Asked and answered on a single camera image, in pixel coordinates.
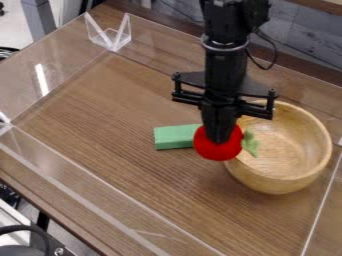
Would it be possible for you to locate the green rectangular block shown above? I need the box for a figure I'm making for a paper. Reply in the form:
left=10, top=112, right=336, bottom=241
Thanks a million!
left=153, top=124, right=200, bottom=150

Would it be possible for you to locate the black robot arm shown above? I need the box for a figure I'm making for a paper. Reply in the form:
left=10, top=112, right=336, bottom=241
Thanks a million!
left=171, top=0, right=278, bottom=144

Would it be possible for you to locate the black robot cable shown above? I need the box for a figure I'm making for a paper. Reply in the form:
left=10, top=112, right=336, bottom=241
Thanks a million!
left=244, top=29, right=279, bottom=72

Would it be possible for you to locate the red knitted strawberry fruit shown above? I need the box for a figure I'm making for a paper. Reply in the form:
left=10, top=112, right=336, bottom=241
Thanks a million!
left=192, top=125, right=259, bottom=161

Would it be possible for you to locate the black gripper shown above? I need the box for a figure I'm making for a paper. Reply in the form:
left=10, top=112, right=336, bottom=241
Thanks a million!
left=171, top=49, right=278, bottom=143

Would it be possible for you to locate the wooden bowl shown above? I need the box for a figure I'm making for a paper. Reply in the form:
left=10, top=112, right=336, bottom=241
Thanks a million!
left=224, top=101, right=332, bottom=195

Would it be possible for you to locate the clear acrylic corner bracket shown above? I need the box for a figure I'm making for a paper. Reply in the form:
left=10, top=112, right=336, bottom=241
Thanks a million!
left=84, top=12, right=132, bottom=52

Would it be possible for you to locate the grey metal post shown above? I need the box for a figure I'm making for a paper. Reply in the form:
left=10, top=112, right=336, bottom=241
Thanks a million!
left=20, top=0, right=56, bottom=41

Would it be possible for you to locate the black table clamp mount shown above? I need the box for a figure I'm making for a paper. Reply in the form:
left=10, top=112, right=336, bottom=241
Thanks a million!
left=26, top=222, right=77, bottom=256

